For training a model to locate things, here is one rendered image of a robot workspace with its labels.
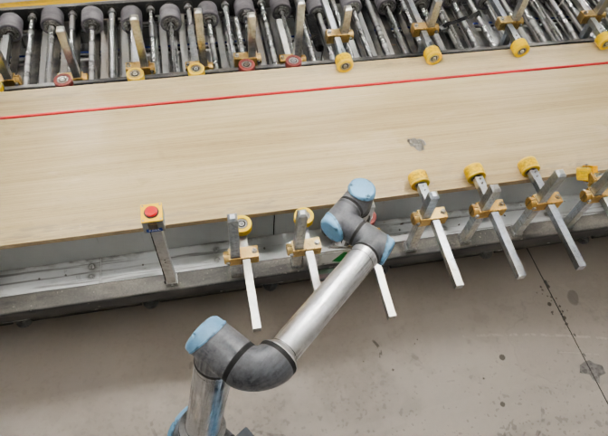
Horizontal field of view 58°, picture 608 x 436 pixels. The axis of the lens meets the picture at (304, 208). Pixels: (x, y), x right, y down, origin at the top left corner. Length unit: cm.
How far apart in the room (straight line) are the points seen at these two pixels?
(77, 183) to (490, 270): 224
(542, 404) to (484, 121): 145
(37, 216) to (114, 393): 101
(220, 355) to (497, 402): 193
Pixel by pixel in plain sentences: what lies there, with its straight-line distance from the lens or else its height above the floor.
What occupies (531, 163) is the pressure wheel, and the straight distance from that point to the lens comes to 254.
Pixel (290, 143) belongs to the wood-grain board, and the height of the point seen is 90.
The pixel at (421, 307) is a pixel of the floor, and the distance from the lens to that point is 313.
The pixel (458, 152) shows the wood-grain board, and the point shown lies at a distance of 255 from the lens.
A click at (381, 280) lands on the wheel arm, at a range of 216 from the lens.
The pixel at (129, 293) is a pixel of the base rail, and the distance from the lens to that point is 233.
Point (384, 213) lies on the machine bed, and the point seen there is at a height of 68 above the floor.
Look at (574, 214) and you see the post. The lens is 269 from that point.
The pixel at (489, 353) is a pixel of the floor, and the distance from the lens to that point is 315.
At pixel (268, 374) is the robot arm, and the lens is 141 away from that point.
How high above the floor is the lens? 277
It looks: 57 degrees down
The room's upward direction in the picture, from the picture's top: 7 degrees clockwise
